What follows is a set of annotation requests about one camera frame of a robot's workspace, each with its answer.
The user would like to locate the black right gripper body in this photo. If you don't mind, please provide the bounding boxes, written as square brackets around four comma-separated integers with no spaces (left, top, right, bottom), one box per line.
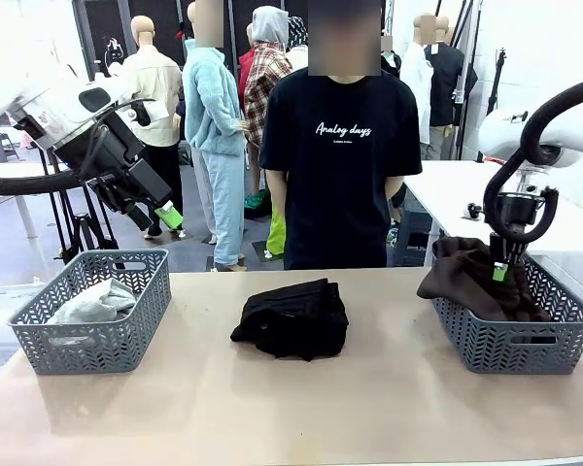
[488,191,547,248]

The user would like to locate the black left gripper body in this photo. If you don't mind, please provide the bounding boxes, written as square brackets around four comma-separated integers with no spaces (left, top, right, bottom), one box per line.
[85,161,153,218]

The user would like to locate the brown trousers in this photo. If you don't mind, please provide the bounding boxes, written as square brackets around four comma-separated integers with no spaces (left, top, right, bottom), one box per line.
[416,236,553,322]

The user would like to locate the light grey t-shirt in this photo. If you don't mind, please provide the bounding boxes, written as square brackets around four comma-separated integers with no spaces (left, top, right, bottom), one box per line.
[46,277,138,325]

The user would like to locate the black shirt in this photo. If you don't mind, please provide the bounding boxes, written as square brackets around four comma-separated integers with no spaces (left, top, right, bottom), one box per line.
[229,310,350,363]

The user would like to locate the person's left forearm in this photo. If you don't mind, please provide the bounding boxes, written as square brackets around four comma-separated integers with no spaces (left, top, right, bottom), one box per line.
[386,174,408,213]

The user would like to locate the person's right forearm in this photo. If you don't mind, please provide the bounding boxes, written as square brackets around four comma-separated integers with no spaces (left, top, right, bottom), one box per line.
[264,168,288,222]

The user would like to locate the white work table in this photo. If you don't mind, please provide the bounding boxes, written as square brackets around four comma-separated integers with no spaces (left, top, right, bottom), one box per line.
[402,159,583,256]

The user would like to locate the grey plastic basket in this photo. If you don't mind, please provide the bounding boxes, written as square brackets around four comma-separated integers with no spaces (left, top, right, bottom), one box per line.
[429,237,583,375]
[8,249,172,376]

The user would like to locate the green cloth on floor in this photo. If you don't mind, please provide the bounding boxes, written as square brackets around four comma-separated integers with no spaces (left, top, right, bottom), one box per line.
[244,189,269,211]

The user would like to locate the dark grey stool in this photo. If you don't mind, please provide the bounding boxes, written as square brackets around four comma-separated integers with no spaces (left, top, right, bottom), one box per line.
[395,208,434,267]

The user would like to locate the mannequin in cream shirt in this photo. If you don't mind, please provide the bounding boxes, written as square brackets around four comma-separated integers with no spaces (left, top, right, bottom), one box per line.
[119,15,185,240]

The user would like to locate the mannequin in lime trousers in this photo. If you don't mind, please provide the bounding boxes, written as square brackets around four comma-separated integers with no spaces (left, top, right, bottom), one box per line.
[264,203,289,261]

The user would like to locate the white side table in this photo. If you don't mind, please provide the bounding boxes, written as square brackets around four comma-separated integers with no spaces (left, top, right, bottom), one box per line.
[0,162,72,281]

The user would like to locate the mannequin in blue fleece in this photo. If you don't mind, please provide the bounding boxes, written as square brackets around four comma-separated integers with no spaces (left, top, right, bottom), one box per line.
[182,0,249,272]

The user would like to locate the grey step stool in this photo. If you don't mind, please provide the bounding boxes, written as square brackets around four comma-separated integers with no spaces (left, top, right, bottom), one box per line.
[0,133,19,164]

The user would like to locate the black light stand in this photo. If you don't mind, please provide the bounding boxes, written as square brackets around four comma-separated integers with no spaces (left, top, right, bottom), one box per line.
[475,47,510,164]

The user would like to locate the mannequin in black shirt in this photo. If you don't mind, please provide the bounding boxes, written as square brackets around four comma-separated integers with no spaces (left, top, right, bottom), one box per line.
[425,17,480,161]

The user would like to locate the mannequin in red top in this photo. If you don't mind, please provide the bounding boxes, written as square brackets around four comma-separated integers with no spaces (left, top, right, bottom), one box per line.
[237,23,255,93]

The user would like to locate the mannequin in white shirt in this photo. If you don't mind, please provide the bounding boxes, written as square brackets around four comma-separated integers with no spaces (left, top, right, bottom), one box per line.
[400,13,436,161]

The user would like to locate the person in black t-shirt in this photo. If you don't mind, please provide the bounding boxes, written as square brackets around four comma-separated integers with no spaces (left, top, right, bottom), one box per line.
[259,0,424,271]

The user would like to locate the mannequin in plaid hoodie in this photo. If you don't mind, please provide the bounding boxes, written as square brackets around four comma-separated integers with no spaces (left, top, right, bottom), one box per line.
[242,5,295,195]

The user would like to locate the mannequin in black jacket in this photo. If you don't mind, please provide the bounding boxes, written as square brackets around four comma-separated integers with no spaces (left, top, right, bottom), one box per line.
[380,33,403,79]

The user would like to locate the mannequin with patterned hood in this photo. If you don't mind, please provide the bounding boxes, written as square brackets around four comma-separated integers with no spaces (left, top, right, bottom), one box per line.
[287,16,310,69]

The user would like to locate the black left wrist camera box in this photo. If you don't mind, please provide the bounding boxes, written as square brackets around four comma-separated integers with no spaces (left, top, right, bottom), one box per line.
[125,158,174,208]

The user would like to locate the black camera tripod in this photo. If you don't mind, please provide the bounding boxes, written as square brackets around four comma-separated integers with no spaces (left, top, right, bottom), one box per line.
[38,145,120,263]

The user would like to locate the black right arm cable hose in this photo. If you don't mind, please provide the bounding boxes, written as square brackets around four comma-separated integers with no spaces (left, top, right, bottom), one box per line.
[483,76,583,244]

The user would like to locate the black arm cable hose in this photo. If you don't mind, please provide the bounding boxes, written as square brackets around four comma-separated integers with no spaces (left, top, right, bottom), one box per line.
[483,76,583,244]
[0,169,86,196]

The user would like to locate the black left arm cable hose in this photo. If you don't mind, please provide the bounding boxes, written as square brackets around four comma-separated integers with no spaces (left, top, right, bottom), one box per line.
[0,169,86,196]

